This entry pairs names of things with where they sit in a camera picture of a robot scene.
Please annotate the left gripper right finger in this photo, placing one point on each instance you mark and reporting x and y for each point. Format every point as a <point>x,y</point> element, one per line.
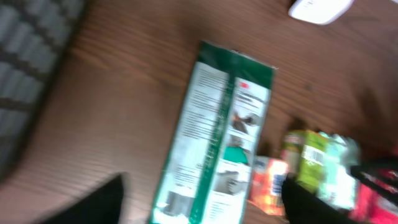
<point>305,208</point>

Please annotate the grey plastic laundry basket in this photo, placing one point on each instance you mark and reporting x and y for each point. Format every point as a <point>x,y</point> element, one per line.
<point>35,36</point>

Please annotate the green juice carton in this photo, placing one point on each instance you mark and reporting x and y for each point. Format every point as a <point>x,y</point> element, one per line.
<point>304,151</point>

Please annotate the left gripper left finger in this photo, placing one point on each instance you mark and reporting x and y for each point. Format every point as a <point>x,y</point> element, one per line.
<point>103,205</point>

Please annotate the red snack bag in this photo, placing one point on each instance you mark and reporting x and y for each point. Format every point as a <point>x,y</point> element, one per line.
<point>383,211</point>

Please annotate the light green tissue pack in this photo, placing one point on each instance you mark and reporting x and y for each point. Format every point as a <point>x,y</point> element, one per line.
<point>338,188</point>

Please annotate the green white snack bag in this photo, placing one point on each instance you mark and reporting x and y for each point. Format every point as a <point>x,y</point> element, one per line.
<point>208,169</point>

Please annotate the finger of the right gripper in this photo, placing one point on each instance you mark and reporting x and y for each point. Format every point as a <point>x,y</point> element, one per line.
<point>379,175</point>

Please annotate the orange juice carton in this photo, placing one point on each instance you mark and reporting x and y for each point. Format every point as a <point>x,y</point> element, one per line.
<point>266,187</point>

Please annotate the white barcode scanner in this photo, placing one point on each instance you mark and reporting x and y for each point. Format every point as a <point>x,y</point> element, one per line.
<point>319,12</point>

